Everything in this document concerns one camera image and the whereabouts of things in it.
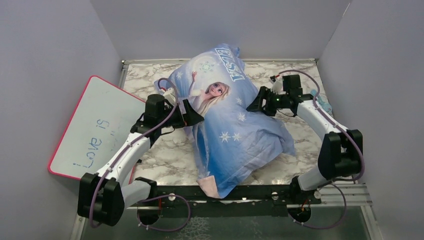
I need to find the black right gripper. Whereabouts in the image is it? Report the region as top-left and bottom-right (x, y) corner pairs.
(246, 86), (288, 117)

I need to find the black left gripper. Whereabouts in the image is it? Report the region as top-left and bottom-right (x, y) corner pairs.
(158, 99), (204, 129)

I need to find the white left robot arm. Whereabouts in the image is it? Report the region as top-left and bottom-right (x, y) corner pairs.
(77, 94), (204, 228)

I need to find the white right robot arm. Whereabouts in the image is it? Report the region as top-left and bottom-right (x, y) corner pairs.
(246, 71), (365, 204)

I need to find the blue plastic object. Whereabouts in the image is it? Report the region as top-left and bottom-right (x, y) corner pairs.
(310, 89), (333, 116)

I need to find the pink-framed whiteboard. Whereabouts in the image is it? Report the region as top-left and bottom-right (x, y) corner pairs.
(47, 75), (145, 180)

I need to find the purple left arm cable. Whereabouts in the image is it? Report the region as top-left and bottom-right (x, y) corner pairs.
(88, 77), (191, 233)

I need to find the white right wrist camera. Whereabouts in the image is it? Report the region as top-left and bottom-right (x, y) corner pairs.
(270, 74), (283, 94)

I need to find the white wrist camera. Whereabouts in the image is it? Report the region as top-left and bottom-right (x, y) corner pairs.
(162, 87), (176, 106)
(270, 74), (283, 94)

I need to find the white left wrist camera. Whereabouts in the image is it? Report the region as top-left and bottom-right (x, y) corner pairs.
(162, 87), (176, 106)

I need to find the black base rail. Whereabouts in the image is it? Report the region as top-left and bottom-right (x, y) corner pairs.
(133, 184), (322, 218)

